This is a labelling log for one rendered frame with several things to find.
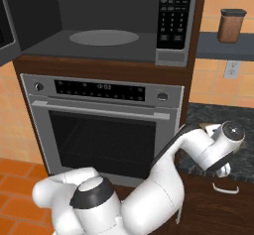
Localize dark wood appliance cabinet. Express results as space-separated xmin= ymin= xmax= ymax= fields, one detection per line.
xmin=12 ymin=0 xmax=208 ymax=200

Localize dark wood drawer front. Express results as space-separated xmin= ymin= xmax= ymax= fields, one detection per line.
xmin=172 ymin=172 xmax=254 ymax=235

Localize grey microwave door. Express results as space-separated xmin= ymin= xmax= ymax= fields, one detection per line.
xmin=0 ymin=0 xmax=23 ymax=68

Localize grey microwave turntable plate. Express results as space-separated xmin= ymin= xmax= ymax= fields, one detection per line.
xmin=68 ymin=29 xmax=140 ymax=48

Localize stainless steel oven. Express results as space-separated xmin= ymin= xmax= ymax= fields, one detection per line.
xmin=20 ymin=72 xmax=186 ymax=189

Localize black and silver microwave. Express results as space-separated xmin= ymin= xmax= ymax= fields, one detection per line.
xmin=2 ymin=0 xmax=199 ymax=68

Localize silver oven door handle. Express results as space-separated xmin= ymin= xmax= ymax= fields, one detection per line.
xmin=31 ymin=100 xmax=171 ymax=121

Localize grey wall shelf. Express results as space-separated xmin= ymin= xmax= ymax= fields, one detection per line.
xmin=195 ymin=31 xmax=254 ymax=62

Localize grey wall socket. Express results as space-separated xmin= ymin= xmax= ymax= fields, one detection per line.
xmin=223 ymin=59 xmax=242 ymax=80

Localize white drawer handle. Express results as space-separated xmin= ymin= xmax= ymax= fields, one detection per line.
xmin=211 ymin=181 xmax=240 ymax=195

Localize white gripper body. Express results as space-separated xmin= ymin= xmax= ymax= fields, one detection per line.
xmin=216 ymin=163 xmax=233 ymax=178

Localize round silver oven knob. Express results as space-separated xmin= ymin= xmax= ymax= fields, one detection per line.
xmin=156 ymin=91 xmax=169 ymax=103
xmin=34 ymin=81 xmax=45 ymax=93

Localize brown jar with black lid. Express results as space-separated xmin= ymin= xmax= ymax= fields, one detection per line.
xmin=216 ymin=8 xmax=248 ymax=45

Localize oven door with dark window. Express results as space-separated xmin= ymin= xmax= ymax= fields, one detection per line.
xmin=27 ymin=94 xmax=183 ymax=189

